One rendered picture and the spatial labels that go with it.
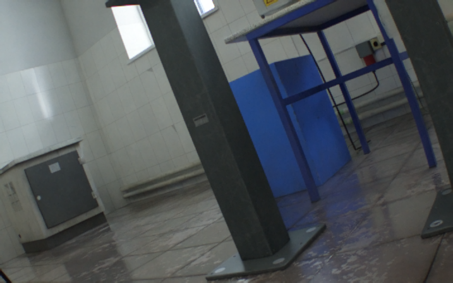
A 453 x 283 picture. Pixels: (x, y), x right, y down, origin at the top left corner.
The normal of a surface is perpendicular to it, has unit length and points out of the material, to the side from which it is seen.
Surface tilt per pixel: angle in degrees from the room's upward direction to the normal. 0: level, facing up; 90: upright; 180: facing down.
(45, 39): 90
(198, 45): 90
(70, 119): 90
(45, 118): 90
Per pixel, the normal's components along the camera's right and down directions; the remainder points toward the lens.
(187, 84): -0.56, 0.25
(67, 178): 0.73, -0.27
